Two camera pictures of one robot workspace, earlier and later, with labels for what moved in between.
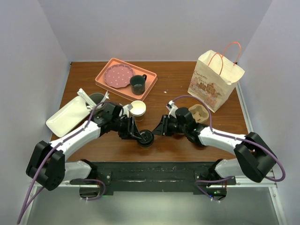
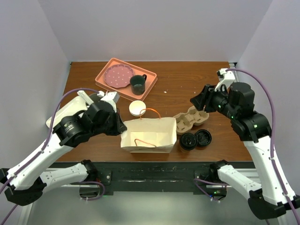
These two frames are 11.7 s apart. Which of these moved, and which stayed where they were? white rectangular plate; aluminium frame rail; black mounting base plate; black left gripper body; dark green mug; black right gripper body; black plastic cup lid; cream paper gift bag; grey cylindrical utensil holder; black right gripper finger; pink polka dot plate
Moved: black right gripper body; cream paper gift bag; black plastic cup lid; black left gripper body; black right gripper finger
Stayed: black mounting base plate; grey cylindrical utensil holder; dark green mug; aluminium frame rail; white rectangular plate; pink polka dot plate
